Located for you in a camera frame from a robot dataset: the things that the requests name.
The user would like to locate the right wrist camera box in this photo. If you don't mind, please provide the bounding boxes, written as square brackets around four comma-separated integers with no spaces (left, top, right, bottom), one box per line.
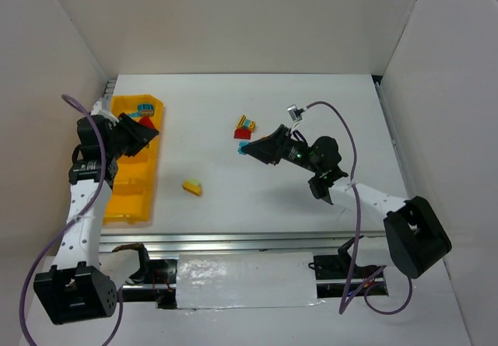
[287,105,307,132]

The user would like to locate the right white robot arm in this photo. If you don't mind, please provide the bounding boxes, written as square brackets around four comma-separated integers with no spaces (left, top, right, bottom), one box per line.
[241,125,452,279]

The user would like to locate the white taped cover panel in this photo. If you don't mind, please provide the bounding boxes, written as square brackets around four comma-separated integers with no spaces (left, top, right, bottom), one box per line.
[176,252,319,309]

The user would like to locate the yellow green lego stack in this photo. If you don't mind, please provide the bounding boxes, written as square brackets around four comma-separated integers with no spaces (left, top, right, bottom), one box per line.
[182,179,202,197]

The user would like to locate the red green blue lego stack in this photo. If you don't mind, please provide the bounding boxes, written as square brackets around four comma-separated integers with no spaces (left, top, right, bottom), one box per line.
[139,116,156,129]

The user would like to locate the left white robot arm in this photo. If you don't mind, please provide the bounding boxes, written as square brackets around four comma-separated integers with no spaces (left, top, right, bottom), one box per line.
[33,114,159,325]

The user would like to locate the blue square lego brick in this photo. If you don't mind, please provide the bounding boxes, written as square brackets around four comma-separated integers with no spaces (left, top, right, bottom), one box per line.
[237,141,249,156]

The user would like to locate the blue round lego brick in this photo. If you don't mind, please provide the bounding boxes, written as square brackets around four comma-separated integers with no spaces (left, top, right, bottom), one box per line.
[137,103,155,117]

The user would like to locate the yellow compartment bin tray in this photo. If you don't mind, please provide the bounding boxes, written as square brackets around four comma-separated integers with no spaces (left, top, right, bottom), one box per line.
[103,94,164,226]

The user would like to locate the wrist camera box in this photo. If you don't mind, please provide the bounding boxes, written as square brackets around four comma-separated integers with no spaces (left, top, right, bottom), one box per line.
[287,105,307,132]
[90,100,116,122]

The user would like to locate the red yellow blue lego stack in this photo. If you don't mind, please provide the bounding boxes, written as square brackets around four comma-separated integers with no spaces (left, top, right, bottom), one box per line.
[233,115,256,140]

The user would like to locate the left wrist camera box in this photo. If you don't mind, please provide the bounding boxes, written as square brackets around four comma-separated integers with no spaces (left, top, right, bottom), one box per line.
[90,100,116,122]

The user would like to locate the aluminium rail frame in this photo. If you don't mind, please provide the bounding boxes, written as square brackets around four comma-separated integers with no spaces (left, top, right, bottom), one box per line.
[100,75,408,257]

